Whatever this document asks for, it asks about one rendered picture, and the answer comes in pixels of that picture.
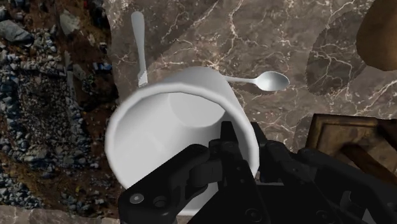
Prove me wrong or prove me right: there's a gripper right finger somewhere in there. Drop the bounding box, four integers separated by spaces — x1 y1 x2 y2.
249 122 397 224

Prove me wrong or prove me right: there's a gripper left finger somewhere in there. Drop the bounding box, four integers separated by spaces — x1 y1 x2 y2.
118 121 256 224

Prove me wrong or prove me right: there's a white cup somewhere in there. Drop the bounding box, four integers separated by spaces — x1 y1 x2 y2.
104 66 260 216

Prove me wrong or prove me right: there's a brown wooden chair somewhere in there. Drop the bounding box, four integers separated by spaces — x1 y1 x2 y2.
305 113 397 191

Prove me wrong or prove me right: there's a silver spoon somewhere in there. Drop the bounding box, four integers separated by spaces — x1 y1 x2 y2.
223 71 291 92

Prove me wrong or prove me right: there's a silver knife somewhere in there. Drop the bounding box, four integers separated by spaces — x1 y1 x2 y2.
130 11 149 88

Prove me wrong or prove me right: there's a brown rounded object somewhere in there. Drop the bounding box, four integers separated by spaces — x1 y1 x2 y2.
356 0 397 72

